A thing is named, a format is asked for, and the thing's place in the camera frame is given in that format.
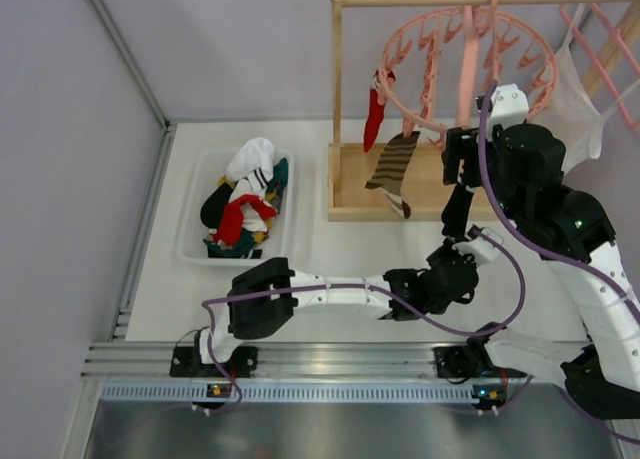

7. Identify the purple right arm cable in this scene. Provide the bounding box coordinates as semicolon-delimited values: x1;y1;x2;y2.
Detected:
473;79;640;446

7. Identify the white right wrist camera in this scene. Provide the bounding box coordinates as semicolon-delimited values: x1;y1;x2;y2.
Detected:
485;84;529;136

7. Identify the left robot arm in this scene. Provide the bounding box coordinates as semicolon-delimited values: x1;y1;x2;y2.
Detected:
169;243;479;378

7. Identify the green reindeer Christmas sock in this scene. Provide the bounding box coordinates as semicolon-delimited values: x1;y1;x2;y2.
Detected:
203;231;255;259

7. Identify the aluminium mounting rail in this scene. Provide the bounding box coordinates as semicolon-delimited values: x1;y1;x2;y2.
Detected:
80;340;463;382

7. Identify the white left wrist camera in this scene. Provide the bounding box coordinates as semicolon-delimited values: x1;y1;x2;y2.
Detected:
452;224;504;266

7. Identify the grey slotted cable duct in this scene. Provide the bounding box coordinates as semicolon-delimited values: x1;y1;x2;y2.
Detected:
100;381;504;404

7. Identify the brown beige striped sock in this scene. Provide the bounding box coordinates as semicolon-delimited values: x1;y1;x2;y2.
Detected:
365;131;420;219

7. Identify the red sock rear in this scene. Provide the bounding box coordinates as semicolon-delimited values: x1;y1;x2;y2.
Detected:
363;71;387;153

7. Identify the red Christmas sock front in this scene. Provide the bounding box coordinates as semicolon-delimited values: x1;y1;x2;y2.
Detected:
213;194;277;246

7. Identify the pink round clip hanger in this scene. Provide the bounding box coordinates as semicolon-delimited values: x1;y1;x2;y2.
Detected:
374;0;557;136

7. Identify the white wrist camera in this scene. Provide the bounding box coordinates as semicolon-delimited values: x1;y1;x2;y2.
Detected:
452;224;504;266
485;84;529;136

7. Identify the plain white sock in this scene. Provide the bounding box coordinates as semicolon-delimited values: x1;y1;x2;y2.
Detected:
228;178;278;233

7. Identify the wooden clothes rack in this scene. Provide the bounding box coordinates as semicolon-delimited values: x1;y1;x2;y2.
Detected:
328;0;639;222

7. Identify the white tank top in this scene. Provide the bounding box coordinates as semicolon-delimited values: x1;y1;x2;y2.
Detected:
544;3;640;172

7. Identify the white plastic mesh basket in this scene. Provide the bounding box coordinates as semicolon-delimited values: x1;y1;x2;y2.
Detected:
176;146;295;267

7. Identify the aluminium frame post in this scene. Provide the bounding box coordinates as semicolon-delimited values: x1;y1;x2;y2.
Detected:
74;0;174;133

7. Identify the dark green sock upper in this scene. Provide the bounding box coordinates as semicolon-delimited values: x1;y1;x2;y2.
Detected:
266;157;289;201

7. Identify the pink clothes hanger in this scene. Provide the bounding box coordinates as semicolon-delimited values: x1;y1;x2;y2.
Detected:
558;1;639;132

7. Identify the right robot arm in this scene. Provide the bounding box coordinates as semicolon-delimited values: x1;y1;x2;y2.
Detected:
442;122;639;419

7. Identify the yellow sock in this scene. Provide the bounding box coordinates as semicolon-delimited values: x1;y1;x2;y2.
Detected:
220;180;273;233

